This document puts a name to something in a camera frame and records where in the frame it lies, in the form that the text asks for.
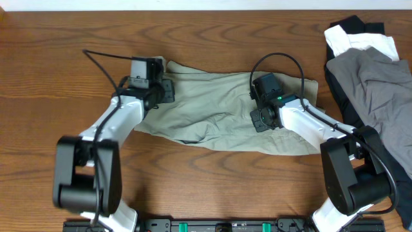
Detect black garment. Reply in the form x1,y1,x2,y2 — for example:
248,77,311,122
324,15,411,231

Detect dark grey garment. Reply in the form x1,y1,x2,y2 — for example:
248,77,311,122
326,47,411,177

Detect khaki grey shorts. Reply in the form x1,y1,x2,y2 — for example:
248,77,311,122
135,61,318,155

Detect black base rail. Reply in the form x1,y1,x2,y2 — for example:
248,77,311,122
62,218,386,232

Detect white shirt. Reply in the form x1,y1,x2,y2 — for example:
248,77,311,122
324,25,400,61

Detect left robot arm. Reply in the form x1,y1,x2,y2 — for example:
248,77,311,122
52,57,174,231

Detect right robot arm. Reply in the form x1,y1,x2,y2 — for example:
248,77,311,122
250,73,398,231

